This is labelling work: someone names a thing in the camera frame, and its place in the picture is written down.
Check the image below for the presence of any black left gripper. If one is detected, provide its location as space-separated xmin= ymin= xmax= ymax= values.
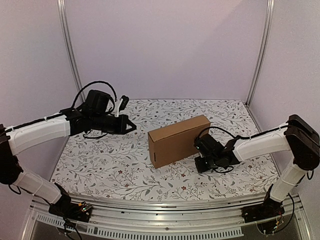
xmin=91 ymin=112 xmax=137 ymax=135

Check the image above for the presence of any brown cardboard box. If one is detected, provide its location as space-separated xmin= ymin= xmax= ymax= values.
xmin=148 ymin=115 xmax=211 ymax=169

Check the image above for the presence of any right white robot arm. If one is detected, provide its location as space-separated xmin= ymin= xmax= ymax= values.
xmin=193 ymin=114 xmax=320 ymax=218

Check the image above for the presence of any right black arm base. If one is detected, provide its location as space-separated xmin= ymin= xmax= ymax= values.
xmin=241 ymin=192 xmax=285 ymax=223

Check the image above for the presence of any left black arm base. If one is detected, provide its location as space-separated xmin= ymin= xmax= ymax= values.
xmin=48 ymin=194 xmax=93 ymax=223

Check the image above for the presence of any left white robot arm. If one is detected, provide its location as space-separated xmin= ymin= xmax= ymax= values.
xmin=0 ymin=90 xmax=137 ymax=217

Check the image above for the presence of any floral patterned table mat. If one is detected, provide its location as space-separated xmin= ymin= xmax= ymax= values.
xmin=51 ymin=99 xmax=279 ymax=202

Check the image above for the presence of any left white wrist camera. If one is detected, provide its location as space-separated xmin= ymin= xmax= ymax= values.
xmin=114 ymin=95 xmax=129 ymax=117

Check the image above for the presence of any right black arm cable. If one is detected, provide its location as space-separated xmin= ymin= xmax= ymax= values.
xmin=193 ymin=126 xmax=287 ymax=148

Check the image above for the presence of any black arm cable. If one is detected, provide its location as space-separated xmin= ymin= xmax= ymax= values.
xmin=4 ymin=80 xmax=118 ymax=131
xmin=193 ymin=126 xmax=287 ymax=148

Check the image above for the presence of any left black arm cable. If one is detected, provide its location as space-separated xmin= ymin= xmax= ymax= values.
xmin=4 ymin=80 xmax=118 ymax=131

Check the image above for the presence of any aluminium front rail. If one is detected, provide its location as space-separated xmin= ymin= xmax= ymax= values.
xmin=21 ymin=194 xmax=312 ymax=240

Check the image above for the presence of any left aluminium frame post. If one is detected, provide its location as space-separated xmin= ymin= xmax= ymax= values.
xmin=56 ymin=0 xmax=83 ymax=92

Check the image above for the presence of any aluminium frame post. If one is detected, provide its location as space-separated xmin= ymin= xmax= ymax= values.
xmin=245 ymin=0 xmax=275 ymax=108
xmin=56 ymin=0 xmax=83 ymax=92

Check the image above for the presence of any right aluminium frame post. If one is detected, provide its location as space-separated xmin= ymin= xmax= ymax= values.
xmin=245 ymin=0 xmax=275 ymax=108

